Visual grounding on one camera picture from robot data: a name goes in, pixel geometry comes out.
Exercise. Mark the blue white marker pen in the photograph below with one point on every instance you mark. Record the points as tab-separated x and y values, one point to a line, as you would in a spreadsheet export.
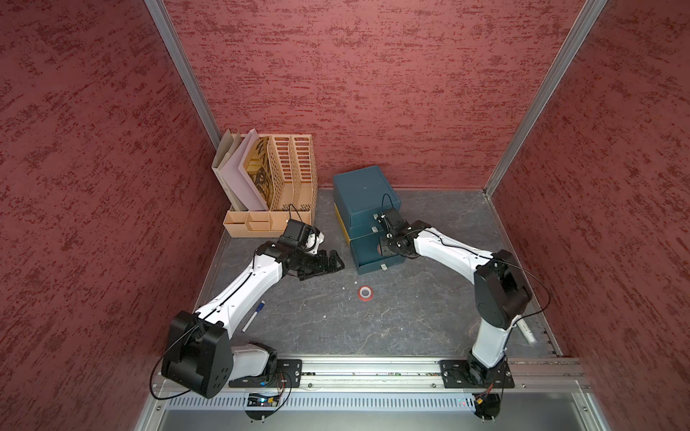
253	316

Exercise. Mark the white marker right side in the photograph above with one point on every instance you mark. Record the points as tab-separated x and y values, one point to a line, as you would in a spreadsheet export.
526	332

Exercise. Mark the pink folder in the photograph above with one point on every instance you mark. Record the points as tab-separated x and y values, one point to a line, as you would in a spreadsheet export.
238	180

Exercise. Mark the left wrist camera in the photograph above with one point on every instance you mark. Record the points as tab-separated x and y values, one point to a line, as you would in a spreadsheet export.
314	240

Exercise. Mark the beige folder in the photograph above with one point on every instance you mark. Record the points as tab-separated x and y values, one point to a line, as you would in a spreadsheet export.
228	144

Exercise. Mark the yellow patterned book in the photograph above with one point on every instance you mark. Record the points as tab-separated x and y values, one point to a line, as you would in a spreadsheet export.
258	167

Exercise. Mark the teal drawer cabinet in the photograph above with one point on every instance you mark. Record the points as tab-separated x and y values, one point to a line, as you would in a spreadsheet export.
360	197

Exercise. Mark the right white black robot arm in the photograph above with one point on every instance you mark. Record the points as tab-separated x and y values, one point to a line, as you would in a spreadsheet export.
501	291

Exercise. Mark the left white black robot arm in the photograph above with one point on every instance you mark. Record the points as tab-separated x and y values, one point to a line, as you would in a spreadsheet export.
200	354

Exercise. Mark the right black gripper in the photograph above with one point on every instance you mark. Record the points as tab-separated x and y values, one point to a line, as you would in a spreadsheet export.
385	250

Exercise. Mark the aluminium front rail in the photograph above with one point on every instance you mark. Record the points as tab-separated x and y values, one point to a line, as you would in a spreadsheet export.
431	375

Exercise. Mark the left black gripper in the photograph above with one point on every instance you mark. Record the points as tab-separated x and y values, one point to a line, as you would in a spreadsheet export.
321	268

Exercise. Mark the beige plastic file organizer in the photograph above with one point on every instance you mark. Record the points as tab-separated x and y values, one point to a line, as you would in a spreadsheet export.
293	167

